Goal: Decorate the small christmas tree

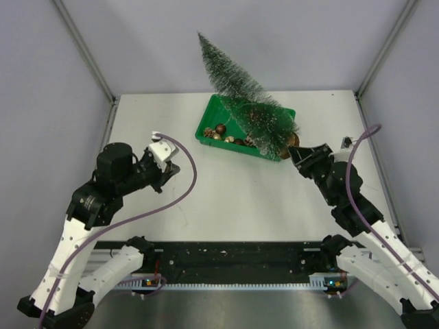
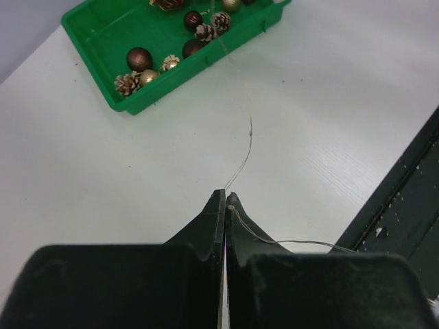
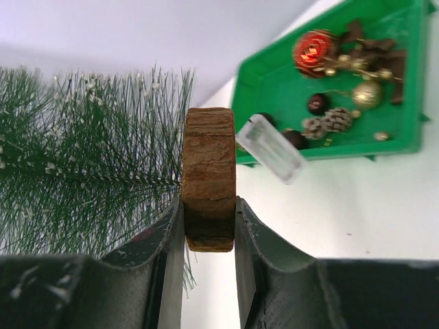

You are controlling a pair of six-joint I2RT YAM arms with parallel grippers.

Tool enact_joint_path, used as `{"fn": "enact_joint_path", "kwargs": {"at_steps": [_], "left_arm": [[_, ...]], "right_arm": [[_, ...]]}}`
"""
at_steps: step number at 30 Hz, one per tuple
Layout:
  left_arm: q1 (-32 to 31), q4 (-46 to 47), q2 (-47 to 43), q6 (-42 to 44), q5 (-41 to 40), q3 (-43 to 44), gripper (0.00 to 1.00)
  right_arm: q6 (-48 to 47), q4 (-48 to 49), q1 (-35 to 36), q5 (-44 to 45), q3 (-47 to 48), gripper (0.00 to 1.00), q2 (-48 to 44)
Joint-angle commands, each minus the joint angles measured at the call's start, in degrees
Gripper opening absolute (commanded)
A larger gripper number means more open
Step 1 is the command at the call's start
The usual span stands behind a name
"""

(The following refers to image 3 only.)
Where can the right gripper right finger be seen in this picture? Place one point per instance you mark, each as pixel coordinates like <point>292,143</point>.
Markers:
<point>280,286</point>

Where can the brown ribbon bow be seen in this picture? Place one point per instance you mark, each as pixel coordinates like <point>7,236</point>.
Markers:
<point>374,59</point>

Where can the pine cone pair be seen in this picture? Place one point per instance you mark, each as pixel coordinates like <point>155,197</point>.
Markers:
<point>337,120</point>

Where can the small green christmas tree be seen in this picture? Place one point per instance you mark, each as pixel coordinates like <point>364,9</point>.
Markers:
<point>90,161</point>

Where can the green plastic tray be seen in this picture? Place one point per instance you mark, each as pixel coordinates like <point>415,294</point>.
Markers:
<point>269,82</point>

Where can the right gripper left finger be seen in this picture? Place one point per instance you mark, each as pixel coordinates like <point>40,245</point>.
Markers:
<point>137,285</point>

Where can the red glitter bauble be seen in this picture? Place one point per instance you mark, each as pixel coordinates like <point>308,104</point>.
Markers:
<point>309,52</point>

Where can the dark brown small bauble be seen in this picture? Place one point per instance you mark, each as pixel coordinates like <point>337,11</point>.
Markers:
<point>318,104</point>

